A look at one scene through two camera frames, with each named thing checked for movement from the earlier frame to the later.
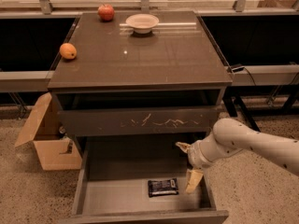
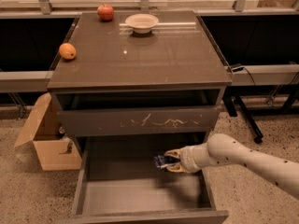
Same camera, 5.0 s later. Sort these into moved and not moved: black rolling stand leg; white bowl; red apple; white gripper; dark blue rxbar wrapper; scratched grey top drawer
Moved: white gripper; dark blue rxbar wrapper
Not moved: red apple; white bowl; scratched grey top drawer; black rolling stand leg
